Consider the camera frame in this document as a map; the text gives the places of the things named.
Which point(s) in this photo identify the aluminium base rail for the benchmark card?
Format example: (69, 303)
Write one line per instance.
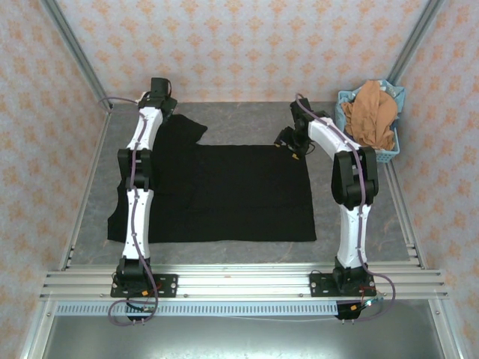
(243, 280)

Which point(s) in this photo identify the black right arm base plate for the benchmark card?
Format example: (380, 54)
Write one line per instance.
(321, 285)

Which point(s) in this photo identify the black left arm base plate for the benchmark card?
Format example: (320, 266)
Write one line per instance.
(167, 285)

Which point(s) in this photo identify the aluminium lower frame bar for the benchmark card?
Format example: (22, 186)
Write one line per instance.
(445, 329)
(37, 331)

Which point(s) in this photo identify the aluminium frame post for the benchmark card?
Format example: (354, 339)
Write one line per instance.
(76, 52)
(417, 37)

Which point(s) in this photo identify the small circuit board with LED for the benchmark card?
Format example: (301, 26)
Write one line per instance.
(371, 303)

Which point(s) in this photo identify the light blue garment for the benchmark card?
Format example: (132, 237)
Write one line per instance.
(399, 95)

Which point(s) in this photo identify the aluminium table side rail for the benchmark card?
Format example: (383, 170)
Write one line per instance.
(85, 194)
(406, 224)

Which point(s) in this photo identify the orange t-shirt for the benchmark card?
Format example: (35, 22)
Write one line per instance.
(370, 116)

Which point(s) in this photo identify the black floral print t-shirt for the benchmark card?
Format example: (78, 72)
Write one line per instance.
(243, 194)

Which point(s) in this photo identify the light blue plastic basket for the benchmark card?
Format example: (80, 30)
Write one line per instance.
(389, 155)

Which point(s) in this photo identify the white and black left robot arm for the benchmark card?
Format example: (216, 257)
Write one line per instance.
(136, 224)

